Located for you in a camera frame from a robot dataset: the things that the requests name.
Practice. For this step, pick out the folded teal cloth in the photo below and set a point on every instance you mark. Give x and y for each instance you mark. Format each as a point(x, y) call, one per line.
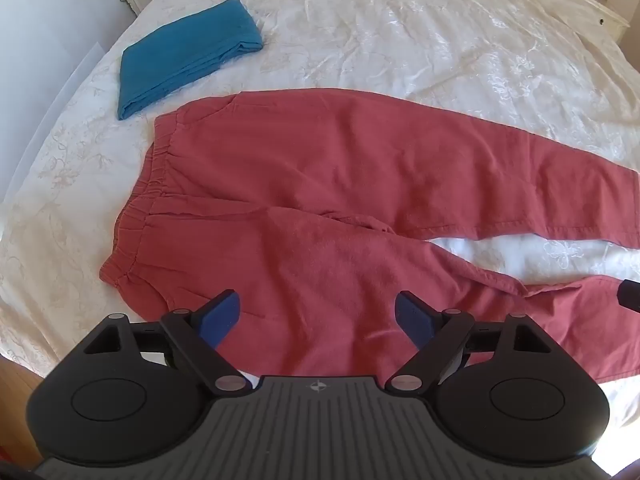
point(187, 55)

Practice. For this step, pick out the white floral bedspread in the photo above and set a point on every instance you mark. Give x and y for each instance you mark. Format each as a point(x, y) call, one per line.
point(400, 30)

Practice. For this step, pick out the red pants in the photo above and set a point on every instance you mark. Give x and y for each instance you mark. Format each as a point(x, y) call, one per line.
point(345, 195)

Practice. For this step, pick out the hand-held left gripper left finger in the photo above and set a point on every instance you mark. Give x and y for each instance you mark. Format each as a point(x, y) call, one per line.
point(222, 316)

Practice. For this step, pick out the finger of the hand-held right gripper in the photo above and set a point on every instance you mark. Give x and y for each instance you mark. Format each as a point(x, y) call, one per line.
point(631, 296)

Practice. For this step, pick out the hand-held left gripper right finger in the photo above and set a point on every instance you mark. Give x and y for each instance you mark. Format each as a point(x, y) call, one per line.
point(412, 317)

